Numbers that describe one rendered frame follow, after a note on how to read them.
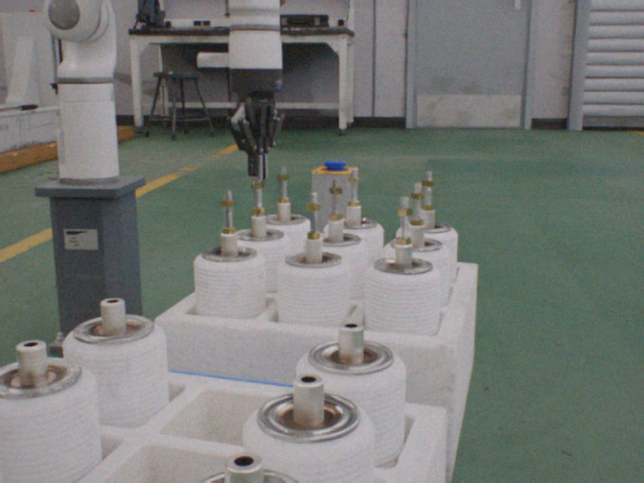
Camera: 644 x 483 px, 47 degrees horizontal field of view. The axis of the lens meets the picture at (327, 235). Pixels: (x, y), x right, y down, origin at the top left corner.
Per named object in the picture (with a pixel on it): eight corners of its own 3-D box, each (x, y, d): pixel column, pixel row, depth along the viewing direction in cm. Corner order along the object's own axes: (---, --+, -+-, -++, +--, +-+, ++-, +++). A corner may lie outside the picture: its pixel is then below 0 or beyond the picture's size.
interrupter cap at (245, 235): (236, 244, 107) (235, 240, 107) (232, 233, 115) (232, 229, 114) (287, 242, 109) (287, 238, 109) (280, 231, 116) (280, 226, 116)
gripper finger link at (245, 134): (227, 114, 103) (243, 142, 108) (222, 124, 102) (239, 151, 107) (244, 115, 102) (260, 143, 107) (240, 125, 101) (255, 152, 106)
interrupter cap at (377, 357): (295, 373, 63) (295, 365, 63) (322, 341, 70) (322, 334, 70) (383, 383, 61) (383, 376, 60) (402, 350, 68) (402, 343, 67)
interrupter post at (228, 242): (220, 255, 102) (219, 231, 101) (239, 254, 102) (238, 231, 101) (220, 260, 99) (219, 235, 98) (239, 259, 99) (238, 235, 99)
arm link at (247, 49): (228, 68, 113) (226, 26, 112) (293, 68, 109) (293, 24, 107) (194, 68, 105) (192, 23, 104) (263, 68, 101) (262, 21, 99)
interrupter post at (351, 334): (333, 364, 64) (333, 329, 64) (341, 355, 67) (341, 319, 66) (360, 368, 64) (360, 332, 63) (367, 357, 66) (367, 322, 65)
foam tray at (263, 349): (160, 444, 101) (153, 318, 97) (259, 343, 137) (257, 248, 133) (450, 485, 91) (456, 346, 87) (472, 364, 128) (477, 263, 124)
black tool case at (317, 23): (273, 31, 575) (273, 16, 573) (328, 31, 576) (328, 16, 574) (271, 29, 542) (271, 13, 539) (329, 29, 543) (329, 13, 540)
